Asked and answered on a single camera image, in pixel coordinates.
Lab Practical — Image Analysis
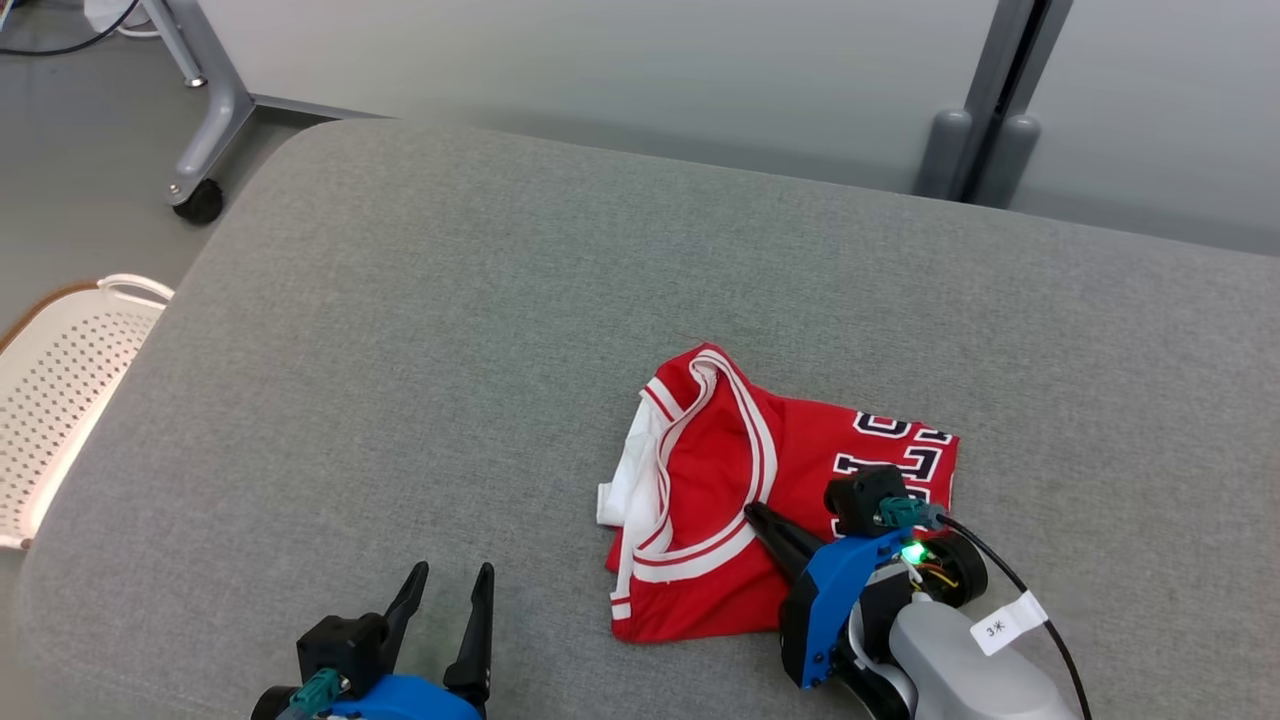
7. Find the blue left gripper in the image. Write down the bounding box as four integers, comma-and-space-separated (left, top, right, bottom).
250, 561, 495, 720

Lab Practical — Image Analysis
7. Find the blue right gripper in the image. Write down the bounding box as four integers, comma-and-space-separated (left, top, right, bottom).
745, 502, 989, 691

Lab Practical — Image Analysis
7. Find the red Bulls jersey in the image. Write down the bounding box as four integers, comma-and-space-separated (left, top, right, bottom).
597, 343, 961, 644

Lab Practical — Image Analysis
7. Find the white perforated laundry basket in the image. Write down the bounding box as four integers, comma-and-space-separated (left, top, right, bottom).
0, 274, 176, 551

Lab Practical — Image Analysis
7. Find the grey wheeled stand leg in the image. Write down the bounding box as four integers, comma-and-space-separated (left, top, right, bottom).
140, 0, 381, 225

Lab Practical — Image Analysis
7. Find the teal right camera plug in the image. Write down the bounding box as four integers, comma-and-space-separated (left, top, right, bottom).
878, 497, 946, 531

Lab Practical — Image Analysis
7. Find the teal camera plug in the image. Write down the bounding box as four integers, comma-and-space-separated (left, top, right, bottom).
288, 668, 349, 719
878, 497, 946, 531

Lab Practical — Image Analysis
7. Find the teal left camera plug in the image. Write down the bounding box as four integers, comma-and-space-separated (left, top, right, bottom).
288, 668, 349, 719

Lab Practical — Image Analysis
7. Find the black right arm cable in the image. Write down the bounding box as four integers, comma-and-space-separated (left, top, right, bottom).
935, 510, 1096, 720

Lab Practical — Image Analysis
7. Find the white cable label tag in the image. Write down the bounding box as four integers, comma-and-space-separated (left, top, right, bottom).
970, 591, 1048, 657

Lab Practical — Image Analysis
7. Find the grey partition post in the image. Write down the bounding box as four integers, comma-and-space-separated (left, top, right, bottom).
915, 0, 1076, 209

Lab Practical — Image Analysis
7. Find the black floor cable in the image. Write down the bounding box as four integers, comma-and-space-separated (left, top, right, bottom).
0, 0, 141, 58

